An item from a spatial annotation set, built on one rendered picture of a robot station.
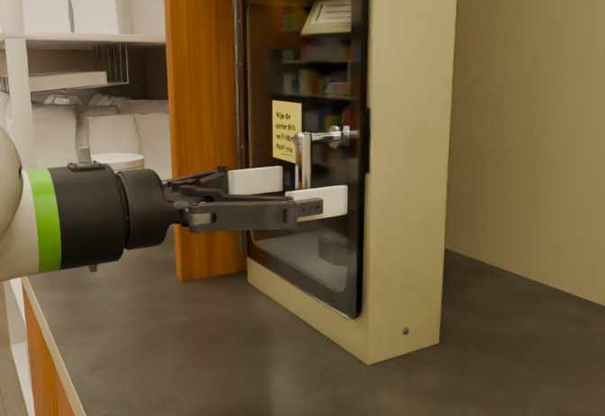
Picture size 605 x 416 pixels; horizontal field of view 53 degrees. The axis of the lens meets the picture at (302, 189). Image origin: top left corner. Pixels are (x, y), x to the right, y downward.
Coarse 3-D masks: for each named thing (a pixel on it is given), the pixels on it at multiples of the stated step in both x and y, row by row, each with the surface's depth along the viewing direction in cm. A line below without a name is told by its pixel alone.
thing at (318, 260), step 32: (256, 0) 81; (288, 0) 74; (320, 0) 68; (352, 0) 62; (256, 32) 82; (288, 32) 74; (320, 32) 68; (352, 32) 63; (256, 64) 83; (288, 64) 75; (320, 64) 69; (352, 64) 64; (256, 96) 84; (288, 96) 76; (320, 96) 70; (352, 96) 64; (256, 128) 85; (320, 128) 70; (352, 128) 65; (256, 160) 86; (320, 160) 71; (352, 160) 65; (352, 192) 66; (320, 224) 73; (352, 224) 67; (256, 256) 89; (288, 256) 81; (320, 256) 73; (352, 256) 67; (320, 288) 74; (352, 288) 68
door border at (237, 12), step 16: (240, 0) 85; (240, 16) 85; (240, 32) 86; (240, 48) 86; (240, 64) 87; (240, 80) 88; (240, 96) 88; (240, 112) 89; (240, 128) 89; (240, 144) 90; (240, 160) 91
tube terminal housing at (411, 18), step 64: (384, 0) 62; (448, 0) 66; (384, 64) 63; (448, 64) 67; (384, 128) 64; (448, 128) 69; (384, 192) 66; (384, 256) 68; (320, 320) 77; (384, 320) 69
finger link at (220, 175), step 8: (224, 168) 70; (208, 176) 67; (216, 176) 67; (224, 176) 69; (176, 184) 60; (184, 184) 61; (192, 184) 62; (200, 184) 64; (208, 184) 66; (216, 184) 67
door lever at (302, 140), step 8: (336, 128) 67; (296, 136) 65; (304, 136) 65; (312, 136) 66; (320, 136) 66; (328, 136) 66; (336, 136) 67; (296, 144) 65; (304, 144) 65; (336, 144) 67; (296, 152) 66; (304, 152) 65; (296, 160) 66; (304, 160) 65; (296, 168) 66; (304, 168) 65; (296, 176) 66; (304, 176) 66; (296, 184) 66; (304, 184) 66
